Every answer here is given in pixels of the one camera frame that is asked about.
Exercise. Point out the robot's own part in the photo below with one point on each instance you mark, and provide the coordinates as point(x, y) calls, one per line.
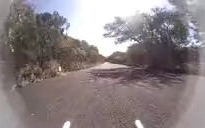
point(138, 124)
point(66, 124)

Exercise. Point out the dry grass verge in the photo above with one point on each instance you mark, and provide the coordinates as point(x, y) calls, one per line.
point(40, 76)

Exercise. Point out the grey asphalt road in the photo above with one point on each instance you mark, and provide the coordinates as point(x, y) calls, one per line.
point(103, 96)

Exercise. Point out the row of trees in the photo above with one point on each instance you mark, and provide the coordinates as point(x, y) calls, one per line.
point(156, 40)
point(43, 46)

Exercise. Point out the small white marker post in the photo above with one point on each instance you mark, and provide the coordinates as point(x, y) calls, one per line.
point(59, 69)

